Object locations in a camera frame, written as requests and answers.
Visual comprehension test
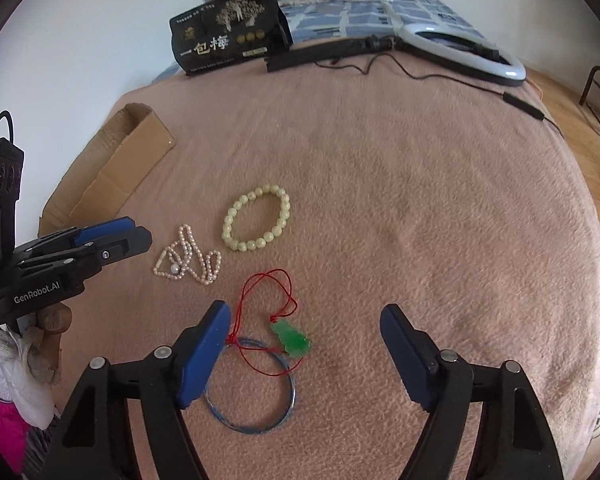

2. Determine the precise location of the red cord jade pendant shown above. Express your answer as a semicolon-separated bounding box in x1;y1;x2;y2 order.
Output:
228;268;314;379

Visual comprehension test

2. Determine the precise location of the black ring light cable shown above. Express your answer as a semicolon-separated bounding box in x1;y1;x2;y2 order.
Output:
314;53;565;137

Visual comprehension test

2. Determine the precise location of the black folded tripod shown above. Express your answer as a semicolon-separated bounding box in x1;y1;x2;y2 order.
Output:
264;34;397;74

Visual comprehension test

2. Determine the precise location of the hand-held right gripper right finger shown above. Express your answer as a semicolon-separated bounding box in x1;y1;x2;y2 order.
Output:
379;303;566;480

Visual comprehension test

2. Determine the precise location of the white pearl necklace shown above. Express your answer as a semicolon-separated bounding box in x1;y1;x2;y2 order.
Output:
152;225;223;286

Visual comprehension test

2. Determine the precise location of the black printed bag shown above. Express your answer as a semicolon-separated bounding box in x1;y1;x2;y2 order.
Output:
169;0;294;76

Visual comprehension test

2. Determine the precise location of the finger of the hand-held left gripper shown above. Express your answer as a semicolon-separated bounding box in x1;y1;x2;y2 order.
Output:
17;226;154;281
14;216;137;257

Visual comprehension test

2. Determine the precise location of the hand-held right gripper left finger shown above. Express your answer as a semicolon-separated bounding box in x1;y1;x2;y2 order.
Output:
37;300;232;480

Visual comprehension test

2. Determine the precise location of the person's left hand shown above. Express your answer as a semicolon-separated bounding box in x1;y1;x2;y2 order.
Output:
25;302;75;386

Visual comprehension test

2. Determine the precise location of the white ring light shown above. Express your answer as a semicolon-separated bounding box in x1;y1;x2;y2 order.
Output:
382;2;527;86

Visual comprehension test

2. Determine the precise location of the black cable remote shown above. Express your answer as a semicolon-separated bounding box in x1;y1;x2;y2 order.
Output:
502;91;544;121

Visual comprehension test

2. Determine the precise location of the blue plaid bed sheet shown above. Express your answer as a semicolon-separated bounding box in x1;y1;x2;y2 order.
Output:
152;0;487;86

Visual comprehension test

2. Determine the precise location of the cardboard box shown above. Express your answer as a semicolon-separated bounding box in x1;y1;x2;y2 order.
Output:
37;103;175;239

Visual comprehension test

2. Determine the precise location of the pale green bead bracelet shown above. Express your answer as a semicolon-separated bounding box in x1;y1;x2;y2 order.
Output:
222;184;291;251

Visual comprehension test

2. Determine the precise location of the blue thin bangle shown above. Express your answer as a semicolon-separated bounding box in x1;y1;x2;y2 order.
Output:
202;338;297;435

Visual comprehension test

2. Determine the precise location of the white cloth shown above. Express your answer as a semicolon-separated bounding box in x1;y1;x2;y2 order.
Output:
0;324;57;432

